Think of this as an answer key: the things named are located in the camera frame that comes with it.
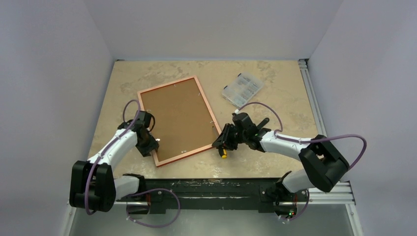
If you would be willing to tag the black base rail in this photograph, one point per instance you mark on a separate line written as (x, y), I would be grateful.
(264, 195)

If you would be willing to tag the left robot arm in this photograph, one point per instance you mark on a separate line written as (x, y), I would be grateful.
(93, 186)

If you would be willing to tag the clear plastic screw box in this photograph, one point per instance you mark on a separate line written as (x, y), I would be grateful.
(242, 89)

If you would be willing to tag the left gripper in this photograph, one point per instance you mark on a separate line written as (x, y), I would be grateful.
(152, 144)

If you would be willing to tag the red picture frame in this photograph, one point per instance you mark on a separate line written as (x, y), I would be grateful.
(185, 122)

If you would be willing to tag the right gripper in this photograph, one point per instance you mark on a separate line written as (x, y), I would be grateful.
(226, 137)

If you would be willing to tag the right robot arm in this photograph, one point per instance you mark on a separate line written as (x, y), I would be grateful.
(323, 165)

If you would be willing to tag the black yellow screwdriver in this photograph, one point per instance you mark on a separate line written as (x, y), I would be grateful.
(220, 142)

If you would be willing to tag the black handle adjustable wrench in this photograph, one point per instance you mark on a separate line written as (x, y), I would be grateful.
(263, 123)

